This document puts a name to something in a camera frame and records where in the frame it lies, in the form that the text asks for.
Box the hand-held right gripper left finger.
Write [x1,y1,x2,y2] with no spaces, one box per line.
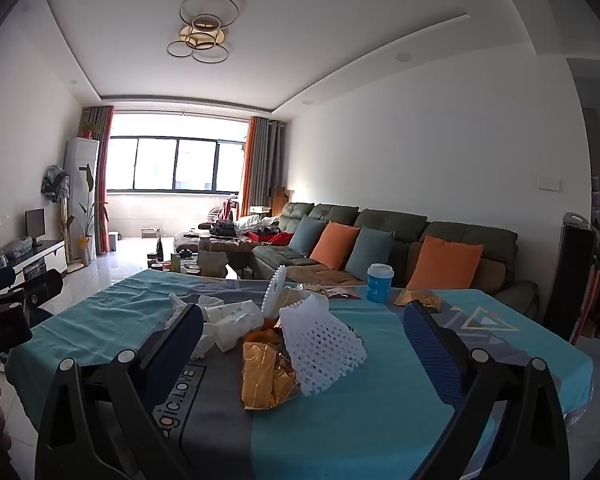
[35,302,206,480]

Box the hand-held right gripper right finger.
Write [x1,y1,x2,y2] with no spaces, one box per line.
[402,300,571,480]

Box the white floral paper bowl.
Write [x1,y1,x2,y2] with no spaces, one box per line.
[366,263,395,303]

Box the large white foam fruit net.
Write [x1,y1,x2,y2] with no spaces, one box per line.
[279,296,368,397]

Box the white black television cabinet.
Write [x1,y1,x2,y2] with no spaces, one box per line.
[0,240,67,288]

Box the small gold wrapper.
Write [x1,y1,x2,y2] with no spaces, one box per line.
[395,290,443,311]

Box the crumpled white tissue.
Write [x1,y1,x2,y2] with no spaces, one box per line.
[169,294,266,358]

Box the tall plant in yellow pot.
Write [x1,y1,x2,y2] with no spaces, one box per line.
[77,200,108,267]

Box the black monitor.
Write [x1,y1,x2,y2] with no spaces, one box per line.
[25,208,46,241]

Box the glass coffee table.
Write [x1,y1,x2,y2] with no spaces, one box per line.
[147,240,261,281]

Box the orange cushion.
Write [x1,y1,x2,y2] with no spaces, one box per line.
[406,236,484,291]
[310,221,361,270]

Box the small white foam fruit net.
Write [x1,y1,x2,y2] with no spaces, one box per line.
[261,266,287,318]

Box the white standing air conditioner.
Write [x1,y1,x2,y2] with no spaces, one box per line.
[64,137,101,261]

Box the chaise with clothes pile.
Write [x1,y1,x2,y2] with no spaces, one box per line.
[174,200,293,261]

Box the blue cushion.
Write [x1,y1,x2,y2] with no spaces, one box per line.
[288,215,326,256]
[345,227,395,281]

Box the cloth-covered standing fan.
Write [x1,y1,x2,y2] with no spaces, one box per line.
[41,165,72,263]

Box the teal grey tablecloth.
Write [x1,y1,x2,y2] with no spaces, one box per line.
[5,269,595,480]

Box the green sofa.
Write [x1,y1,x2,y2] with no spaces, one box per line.
[252,201,538,306]

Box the orange grey curtain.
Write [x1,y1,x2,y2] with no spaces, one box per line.
[80,105,115,261]
[240,116,287,211]

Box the black tower appliance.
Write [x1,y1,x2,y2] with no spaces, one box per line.
[542,212,598,346]

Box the wooden board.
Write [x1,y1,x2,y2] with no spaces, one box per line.
[272,187,295,216]

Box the large window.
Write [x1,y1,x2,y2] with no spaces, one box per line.
[107,135,243,195]

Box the ring ceiling lamp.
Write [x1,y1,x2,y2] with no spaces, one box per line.
[167,0,240,63]

